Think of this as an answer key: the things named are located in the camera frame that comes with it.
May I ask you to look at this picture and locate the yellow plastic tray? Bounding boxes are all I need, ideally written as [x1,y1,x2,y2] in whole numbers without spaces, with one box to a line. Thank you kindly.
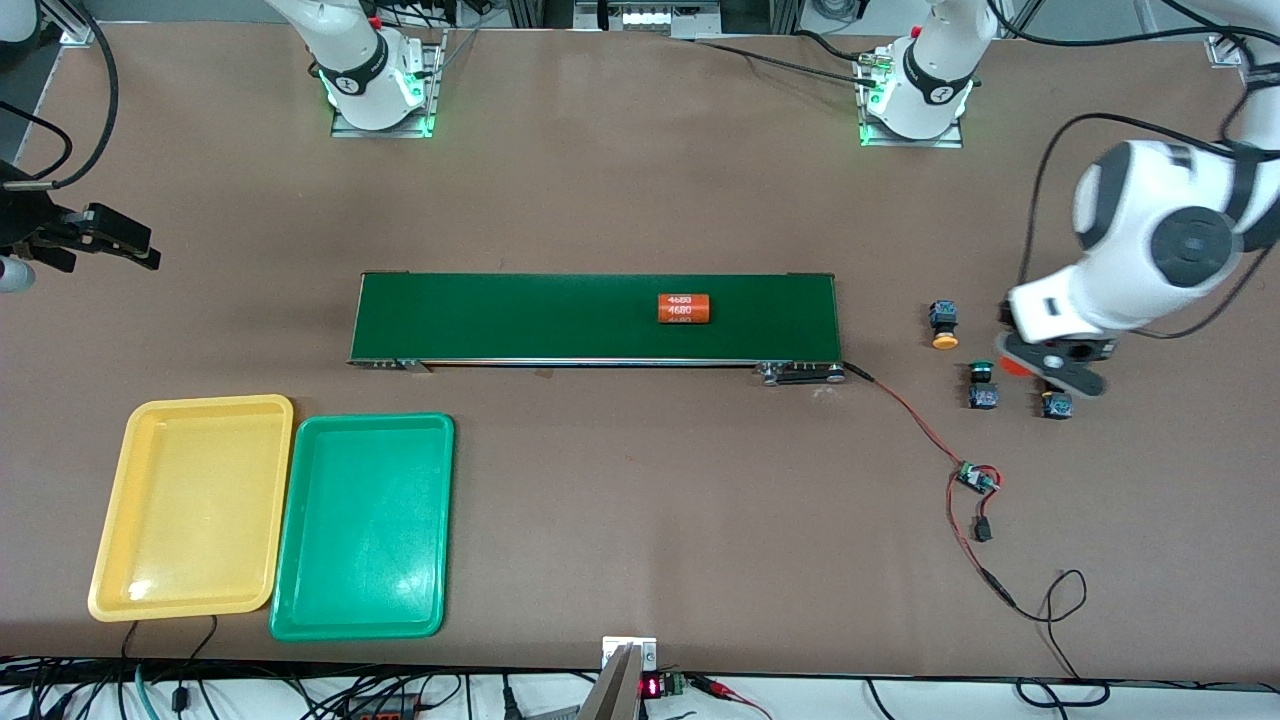
[87,394,295,623]

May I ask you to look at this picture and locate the green plastic tray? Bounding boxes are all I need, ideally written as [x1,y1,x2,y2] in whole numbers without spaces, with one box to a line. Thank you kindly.
[268,412,457,642]

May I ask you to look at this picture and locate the green belt conveyor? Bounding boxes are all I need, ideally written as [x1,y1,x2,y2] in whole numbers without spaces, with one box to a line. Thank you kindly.
[347,270,847,387]

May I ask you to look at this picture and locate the grey lit control box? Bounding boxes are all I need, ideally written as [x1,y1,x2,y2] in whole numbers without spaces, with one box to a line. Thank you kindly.
[573,0,723,39]

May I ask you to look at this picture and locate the red clip lead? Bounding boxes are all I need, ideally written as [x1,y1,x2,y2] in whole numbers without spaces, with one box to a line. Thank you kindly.
[690,675,773,720]

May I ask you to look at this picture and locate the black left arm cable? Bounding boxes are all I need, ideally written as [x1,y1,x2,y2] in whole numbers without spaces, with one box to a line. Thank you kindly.
[985,0,1280,341]

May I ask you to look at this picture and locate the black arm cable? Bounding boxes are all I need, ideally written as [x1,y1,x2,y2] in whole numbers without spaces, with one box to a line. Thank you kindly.
[0,0,121,191]
[985,0,1280,341]

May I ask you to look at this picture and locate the red black conveyor wire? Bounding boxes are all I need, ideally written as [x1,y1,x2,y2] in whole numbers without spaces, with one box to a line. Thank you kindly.
[840,360,969,473]

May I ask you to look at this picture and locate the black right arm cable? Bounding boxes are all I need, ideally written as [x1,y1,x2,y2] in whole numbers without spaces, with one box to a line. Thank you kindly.
[0,0,121,191]

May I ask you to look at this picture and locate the black inline switch with leads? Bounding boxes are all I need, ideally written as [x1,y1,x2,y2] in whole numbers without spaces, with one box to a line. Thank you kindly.
[973,466,1005,544]

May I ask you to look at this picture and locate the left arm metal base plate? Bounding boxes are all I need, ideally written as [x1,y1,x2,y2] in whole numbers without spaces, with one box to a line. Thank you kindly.
[858,48,967,150]

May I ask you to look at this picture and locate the black power cable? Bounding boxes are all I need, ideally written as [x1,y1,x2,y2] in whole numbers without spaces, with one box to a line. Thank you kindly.
[1010,568,1111,709]

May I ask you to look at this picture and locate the red black wire with connector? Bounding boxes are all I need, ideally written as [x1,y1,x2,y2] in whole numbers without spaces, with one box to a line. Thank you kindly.
[945,470,1019,609]

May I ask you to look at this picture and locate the black base supply cable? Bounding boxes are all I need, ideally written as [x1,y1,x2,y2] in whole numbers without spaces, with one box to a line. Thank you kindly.
[690,35,881,89]

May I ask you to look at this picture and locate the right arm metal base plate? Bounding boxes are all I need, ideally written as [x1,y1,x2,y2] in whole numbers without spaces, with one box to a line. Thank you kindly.
[330,30,446,139]

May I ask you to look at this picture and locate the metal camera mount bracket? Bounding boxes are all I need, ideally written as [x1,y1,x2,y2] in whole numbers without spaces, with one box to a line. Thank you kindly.
[578,636,659,720]

